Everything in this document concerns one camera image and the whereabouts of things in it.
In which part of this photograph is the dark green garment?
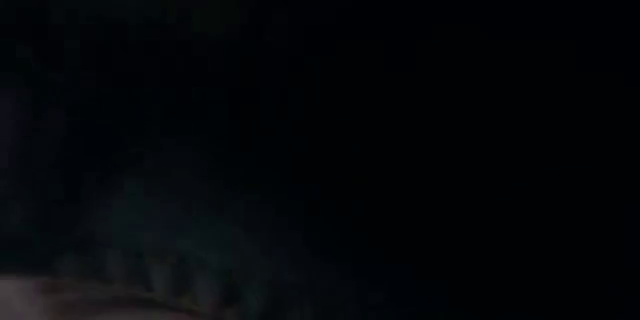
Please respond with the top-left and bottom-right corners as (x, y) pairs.
(0, 0), (640, 320)

